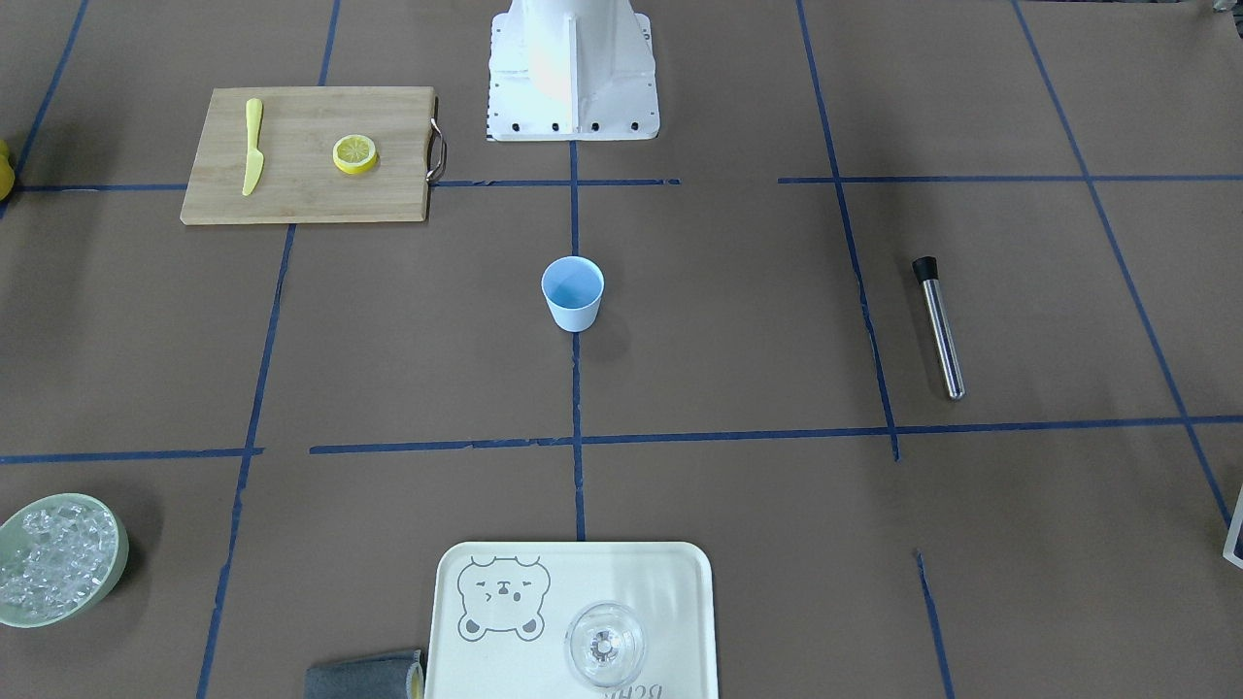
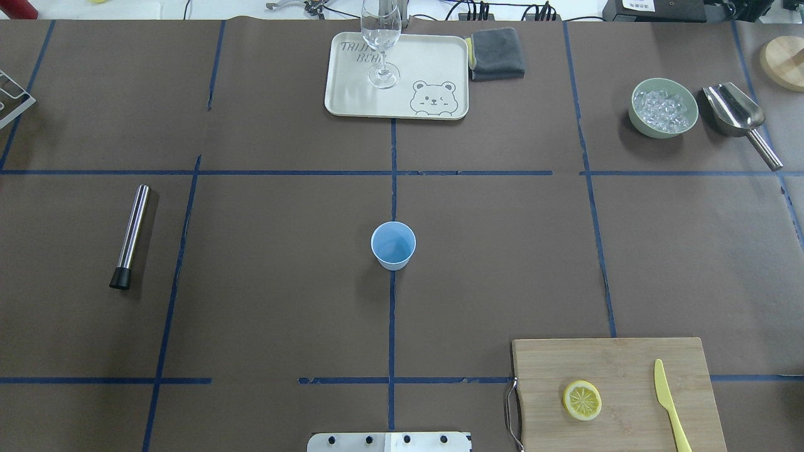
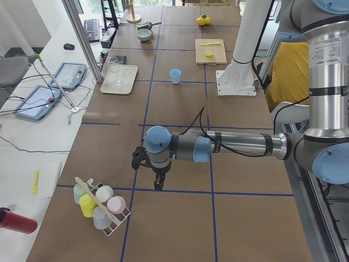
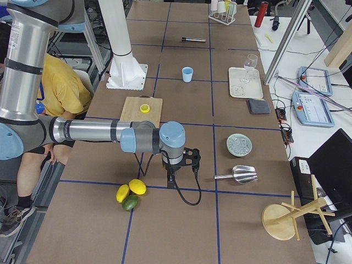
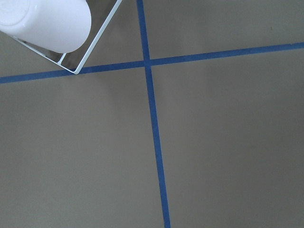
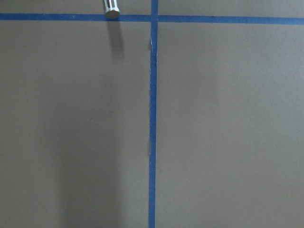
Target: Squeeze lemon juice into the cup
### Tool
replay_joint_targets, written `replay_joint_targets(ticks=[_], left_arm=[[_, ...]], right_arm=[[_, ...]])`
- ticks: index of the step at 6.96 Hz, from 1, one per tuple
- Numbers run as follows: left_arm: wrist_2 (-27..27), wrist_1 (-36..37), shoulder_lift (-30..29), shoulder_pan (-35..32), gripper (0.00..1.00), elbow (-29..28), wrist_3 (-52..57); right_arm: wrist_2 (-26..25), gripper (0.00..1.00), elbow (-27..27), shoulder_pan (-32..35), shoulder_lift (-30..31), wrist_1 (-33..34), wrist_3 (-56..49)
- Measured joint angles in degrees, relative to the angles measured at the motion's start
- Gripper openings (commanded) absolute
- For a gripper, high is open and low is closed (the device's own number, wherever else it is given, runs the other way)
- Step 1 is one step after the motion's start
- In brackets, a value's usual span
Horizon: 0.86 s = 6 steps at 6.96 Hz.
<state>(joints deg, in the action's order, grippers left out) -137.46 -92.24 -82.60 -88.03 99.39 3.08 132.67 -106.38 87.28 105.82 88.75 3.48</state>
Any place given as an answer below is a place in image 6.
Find steel muddler with black tip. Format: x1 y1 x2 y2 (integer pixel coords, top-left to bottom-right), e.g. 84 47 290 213
103 0 120 19

